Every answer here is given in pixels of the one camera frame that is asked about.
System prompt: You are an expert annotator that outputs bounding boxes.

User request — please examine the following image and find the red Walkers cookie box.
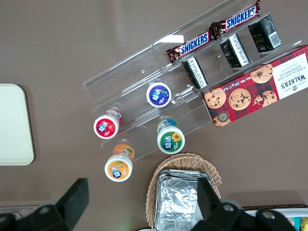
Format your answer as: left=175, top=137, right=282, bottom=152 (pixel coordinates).
left=200, top=45, right=308, bottom=128

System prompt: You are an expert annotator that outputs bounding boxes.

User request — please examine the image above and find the beige plastic tray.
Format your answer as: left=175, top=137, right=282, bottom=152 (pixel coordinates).
left=0, top=83, right=35, bottom=166

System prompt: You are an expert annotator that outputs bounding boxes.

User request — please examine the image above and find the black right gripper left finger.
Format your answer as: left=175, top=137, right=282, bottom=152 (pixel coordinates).
left=0, top=178, right=90, bottom=231

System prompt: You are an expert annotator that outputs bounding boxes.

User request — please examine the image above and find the Snickers chocolate bar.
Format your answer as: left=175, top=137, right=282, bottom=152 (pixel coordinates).
left=209, top=0, right=262, bottom=40
left=166, top=30, right=217, bottom=65

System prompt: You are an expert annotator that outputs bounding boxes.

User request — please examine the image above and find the orange lid gum bottle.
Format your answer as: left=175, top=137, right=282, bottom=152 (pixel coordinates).
left=104, top=143, right=135, bottom=182

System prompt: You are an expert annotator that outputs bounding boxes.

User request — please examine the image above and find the purple lid gum bottle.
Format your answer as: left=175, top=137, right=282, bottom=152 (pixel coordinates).
left=146, top=81, right=172, bottom=108

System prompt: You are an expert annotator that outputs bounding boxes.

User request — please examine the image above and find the white container rim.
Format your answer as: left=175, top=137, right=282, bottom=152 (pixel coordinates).
left=243, top=207, right=308, bottom=219

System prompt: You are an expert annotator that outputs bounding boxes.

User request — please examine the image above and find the clear acrylic tiered display stand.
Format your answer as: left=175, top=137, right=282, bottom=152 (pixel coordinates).
left=82, top=0, right=304, bottom=162

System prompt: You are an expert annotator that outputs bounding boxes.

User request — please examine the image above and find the colourful snack packet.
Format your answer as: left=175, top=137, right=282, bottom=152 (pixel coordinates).
left=291, top=216, right=308, bottom=231

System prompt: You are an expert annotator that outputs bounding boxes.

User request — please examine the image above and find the red lid gum bottle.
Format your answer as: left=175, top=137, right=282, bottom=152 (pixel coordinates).
left=93, top=109, right=123, bottom=139

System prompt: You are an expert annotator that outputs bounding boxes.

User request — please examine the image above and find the small black carton box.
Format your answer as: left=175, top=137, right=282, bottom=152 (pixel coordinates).
left=181, top=55, right=209, bottom=90
left=219, top=33, right=250, bottom=69
left=247, top=14, right=282, bottom=53

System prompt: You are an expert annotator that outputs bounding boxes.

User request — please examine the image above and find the green lid gum bottle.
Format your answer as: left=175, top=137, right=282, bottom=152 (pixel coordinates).
left=156, top=118, right=185, bottom=154

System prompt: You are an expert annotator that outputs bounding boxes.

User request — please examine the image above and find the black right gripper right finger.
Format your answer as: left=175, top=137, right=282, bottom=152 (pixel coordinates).
left=191, top=177, right=298, bottom=231

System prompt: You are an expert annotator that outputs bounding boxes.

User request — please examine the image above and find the foil-wrapped sandwich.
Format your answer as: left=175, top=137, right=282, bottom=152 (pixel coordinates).
left=154, top=169, right=213, bottom=231

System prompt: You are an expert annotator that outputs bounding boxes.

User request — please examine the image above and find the woven wicker basket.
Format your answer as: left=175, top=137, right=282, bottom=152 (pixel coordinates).
left=145, top=152, right=222, bottom=231

